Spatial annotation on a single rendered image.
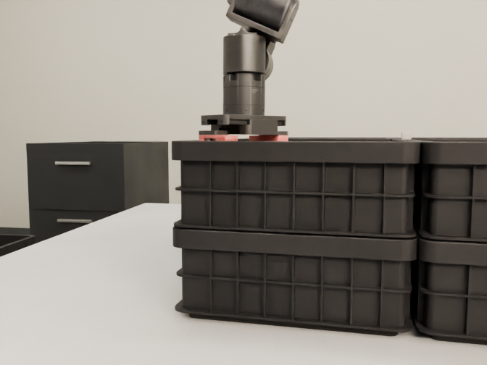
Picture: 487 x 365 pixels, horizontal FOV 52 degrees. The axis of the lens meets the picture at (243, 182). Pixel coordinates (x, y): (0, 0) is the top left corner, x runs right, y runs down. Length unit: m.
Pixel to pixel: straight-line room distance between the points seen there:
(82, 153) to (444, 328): 1.84
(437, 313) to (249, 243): 0.23
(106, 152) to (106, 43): 2.40
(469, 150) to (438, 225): 0.09
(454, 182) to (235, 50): 0.31
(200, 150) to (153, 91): 3.71
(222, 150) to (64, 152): 1.73
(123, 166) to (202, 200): 1.56
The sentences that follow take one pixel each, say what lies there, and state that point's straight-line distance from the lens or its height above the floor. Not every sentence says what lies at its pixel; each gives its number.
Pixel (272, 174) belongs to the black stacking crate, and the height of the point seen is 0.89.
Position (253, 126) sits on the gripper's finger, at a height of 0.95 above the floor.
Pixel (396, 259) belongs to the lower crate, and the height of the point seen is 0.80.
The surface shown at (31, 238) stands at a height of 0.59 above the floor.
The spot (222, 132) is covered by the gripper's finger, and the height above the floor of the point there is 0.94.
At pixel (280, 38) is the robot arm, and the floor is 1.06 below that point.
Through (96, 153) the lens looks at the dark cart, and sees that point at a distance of 2.23.
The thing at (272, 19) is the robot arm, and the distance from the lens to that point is 0.68.
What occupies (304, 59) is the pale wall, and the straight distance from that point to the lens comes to 4.10.
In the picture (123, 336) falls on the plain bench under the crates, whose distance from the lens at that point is 0.64.
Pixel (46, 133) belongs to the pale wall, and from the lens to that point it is 4.73.
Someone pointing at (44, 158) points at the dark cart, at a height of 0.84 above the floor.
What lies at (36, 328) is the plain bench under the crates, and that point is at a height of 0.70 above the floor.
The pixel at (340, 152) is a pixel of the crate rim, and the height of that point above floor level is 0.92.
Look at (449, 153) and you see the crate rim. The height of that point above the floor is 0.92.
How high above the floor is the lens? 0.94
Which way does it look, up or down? 5 degrees down
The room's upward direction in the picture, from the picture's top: straight up
